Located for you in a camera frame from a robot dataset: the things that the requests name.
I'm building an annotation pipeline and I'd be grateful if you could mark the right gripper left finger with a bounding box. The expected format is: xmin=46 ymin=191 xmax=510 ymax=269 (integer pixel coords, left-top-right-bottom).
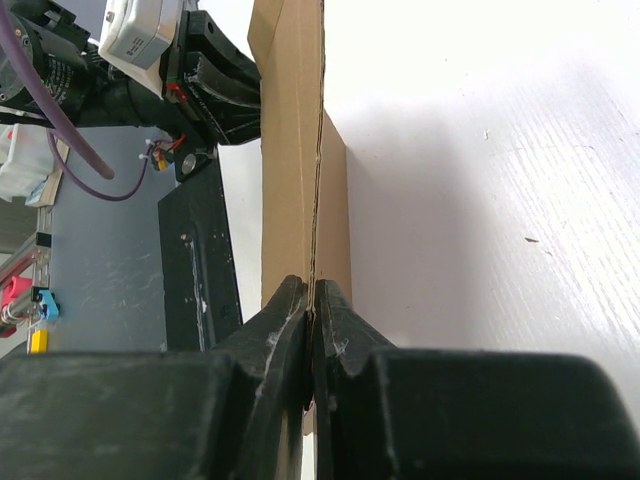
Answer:
xmin=1 ymin=276 xmax=306 ymax=479

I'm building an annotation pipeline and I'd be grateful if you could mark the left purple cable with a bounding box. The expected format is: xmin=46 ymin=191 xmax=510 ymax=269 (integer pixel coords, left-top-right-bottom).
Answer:
xmin=0 ymin=0 xmax=151 ymax=203

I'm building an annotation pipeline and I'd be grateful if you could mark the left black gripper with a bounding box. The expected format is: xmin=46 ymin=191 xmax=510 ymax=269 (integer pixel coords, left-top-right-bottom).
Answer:
xmin=84 ymin=10 xmax=261 ymax=146

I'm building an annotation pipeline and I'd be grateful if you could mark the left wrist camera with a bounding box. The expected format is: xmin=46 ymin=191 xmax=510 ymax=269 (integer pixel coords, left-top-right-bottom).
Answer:
xmin=99 ymin=0 xmax=182 ymax=70

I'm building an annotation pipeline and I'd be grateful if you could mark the aluminium table frame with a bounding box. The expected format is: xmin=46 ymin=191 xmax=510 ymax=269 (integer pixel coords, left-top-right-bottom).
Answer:
xmin=1 ymin=207 xmax=59 ymax=353

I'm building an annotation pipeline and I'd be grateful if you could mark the brown cardboard box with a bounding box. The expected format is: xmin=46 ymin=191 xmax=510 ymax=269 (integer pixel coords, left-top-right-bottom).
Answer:
xmin=247 ymin=0 xmax=353 ymax=436

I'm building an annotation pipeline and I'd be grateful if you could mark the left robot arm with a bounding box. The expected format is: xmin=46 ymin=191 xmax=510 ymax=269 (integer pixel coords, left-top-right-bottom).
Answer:
xmin=4 ymin=1 xmax=261 ymax=149

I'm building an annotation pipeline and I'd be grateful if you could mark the clutter beside table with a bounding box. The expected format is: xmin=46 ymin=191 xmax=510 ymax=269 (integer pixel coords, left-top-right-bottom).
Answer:
xmin=1 ymin=124 xmax=63 ymax=208

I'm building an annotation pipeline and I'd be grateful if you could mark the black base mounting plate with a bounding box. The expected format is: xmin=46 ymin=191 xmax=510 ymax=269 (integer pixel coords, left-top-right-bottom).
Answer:
xmin=158 ymin=158 xmax=242 ymax=351

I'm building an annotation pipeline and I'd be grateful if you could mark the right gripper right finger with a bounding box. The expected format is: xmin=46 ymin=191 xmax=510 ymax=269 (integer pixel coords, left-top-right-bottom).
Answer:
xmin=313 ymin=280 xmax=639 ymax=479

